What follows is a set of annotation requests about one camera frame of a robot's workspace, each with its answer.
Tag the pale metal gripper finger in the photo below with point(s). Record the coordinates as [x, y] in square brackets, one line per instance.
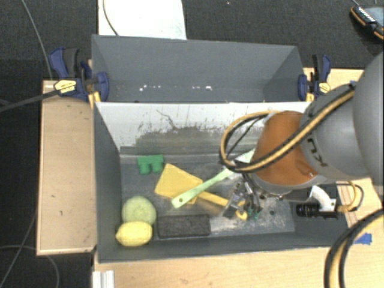
[231, 203]
[231, 213]

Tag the pale green plastic spatula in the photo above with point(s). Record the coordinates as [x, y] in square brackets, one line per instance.
[204, 187]

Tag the black sponge block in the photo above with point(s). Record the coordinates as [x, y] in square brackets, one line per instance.
[183, 226]

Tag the yellow plastic spatula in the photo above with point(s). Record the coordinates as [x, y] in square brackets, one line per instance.
[174, 180]

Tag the green toy building block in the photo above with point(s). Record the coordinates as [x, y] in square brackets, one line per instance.
[150, 163]

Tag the pale green ball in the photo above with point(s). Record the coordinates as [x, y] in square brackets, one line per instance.
[138, 209]

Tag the yellow toy lemon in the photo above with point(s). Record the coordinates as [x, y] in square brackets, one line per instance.
[133, 234]

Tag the grey metal bin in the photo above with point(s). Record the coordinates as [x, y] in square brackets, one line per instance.
[186, 70]

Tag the pale wood board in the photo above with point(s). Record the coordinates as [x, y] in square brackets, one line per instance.
[67, 166]

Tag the black cylinder on white bracket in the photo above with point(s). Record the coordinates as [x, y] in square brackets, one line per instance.
[306, 210]

